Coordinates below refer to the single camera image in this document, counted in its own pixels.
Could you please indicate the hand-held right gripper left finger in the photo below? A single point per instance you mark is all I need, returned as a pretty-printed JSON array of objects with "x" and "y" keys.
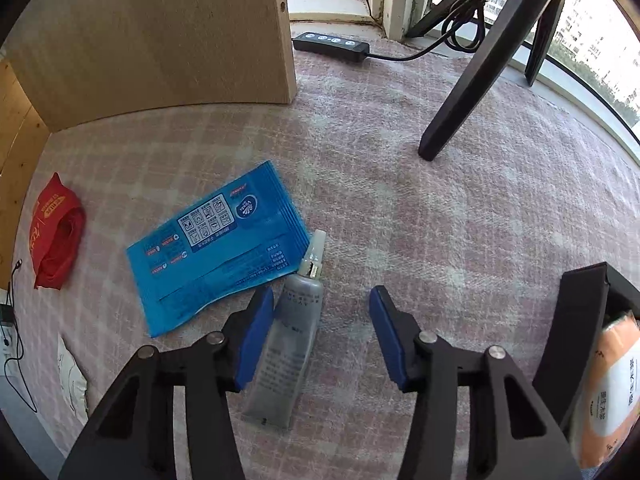
[{"x": 254, "y": 342}]

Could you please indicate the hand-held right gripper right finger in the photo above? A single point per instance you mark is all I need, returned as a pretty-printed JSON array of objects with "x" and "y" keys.
[{"x": 389, "y": 342}]

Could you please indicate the grey glue tube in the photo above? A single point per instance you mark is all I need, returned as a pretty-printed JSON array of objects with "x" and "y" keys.
[{"x": 290, "y": 340}]

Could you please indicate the black container box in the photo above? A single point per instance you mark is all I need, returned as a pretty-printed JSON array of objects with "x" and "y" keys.
[{"x": 570, "y": 325}]

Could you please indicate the orange white tissue pack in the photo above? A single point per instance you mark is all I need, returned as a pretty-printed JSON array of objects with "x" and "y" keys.
[{"x": 607, "y": 395}]

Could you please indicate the blue wet wipe packet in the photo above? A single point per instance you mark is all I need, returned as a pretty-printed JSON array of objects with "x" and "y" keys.
[{"x": 215, "y": 250}]

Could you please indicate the white crumpled tissue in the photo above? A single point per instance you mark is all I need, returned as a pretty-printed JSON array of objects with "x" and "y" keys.
[{"x": 72, "y": 385}]

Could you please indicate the red folded cloth bag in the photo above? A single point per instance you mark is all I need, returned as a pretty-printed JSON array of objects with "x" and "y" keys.
[{"x": 55, "y": 240}]

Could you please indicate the black tripod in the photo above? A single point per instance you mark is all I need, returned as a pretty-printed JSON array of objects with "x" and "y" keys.
[{"x": 480, "y": 70}]

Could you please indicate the pine wood panel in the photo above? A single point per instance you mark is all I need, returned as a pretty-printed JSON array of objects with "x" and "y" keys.
[{"x": 17, "y": 160}]

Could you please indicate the black power strip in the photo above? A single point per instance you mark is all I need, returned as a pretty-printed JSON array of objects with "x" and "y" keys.
[{"x": 330, "y": 46}]

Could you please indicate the brown wooden board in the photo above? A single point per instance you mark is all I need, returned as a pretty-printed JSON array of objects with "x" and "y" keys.
[{"x": 150, "y": 40}]

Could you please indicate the white wall socket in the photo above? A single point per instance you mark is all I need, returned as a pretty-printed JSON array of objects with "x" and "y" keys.
[{"x": 6, "y": 337}]

